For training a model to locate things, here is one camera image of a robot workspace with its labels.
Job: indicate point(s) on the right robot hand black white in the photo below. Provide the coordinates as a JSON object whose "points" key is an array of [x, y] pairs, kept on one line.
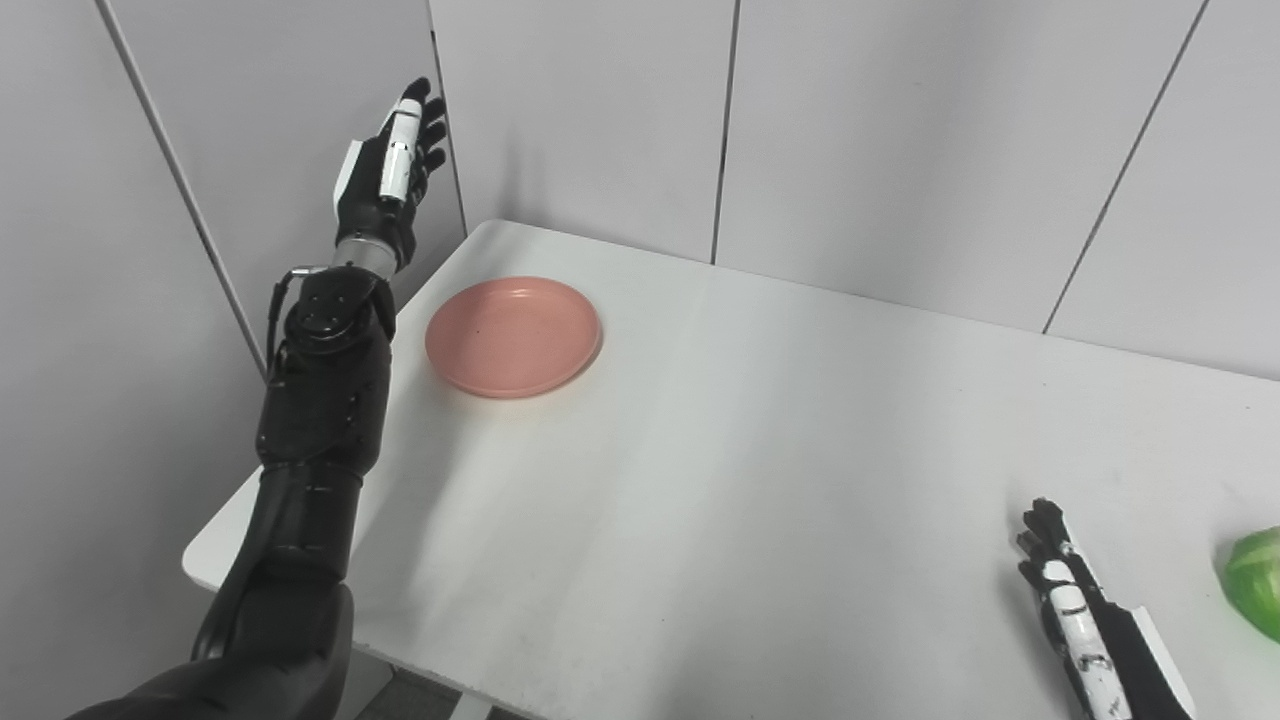
{"points": [[1090, 630]]}

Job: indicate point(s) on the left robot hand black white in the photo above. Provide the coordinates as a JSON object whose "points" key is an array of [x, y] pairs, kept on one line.
{"points": [[385, 190]]}

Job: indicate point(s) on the pink round plate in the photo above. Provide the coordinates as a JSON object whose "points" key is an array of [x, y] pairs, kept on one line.
{"points": [[513, 336]]}

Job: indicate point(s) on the green white cabbage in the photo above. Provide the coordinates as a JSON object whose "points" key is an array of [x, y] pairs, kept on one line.
{"points": [[1257, 580]]}

